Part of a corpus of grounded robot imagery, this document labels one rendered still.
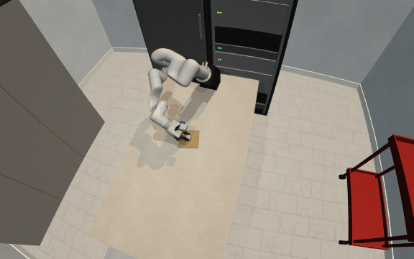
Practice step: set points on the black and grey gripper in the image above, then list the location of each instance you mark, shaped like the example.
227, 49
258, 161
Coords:
177, 133

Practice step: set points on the tan mat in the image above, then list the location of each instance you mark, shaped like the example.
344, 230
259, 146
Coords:
193, 143

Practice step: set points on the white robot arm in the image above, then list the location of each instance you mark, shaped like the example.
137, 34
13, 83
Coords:
177, 68

